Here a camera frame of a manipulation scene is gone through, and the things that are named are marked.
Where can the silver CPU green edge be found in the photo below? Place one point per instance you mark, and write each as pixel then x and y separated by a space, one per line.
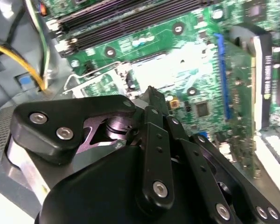
pixel 177 70

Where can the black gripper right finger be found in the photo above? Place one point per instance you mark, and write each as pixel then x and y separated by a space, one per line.
pixel 200 158

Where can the metal locking lever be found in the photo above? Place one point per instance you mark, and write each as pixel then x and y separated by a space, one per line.
pixel 100 69

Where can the metal socket cover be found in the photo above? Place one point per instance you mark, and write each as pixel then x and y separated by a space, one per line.
pixel 73 85

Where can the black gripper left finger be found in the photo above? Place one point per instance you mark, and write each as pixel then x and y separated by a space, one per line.
pixel 60 112

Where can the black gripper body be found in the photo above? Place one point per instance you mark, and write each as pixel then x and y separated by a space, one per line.
pixel 95 191

